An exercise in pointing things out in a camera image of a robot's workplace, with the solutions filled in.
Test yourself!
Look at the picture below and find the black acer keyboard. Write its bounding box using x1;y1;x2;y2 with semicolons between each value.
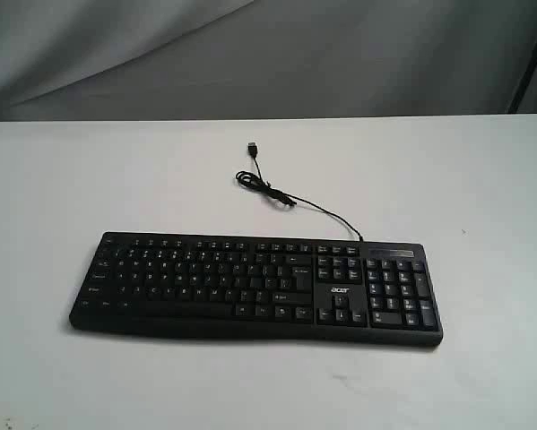
69;232;444;347

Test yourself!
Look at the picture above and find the grey backdrop cloth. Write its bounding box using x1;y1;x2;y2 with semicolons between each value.
0;1;537;121

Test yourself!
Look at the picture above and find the black usb cable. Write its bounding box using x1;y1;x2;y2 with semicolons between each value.
235;140;365;244

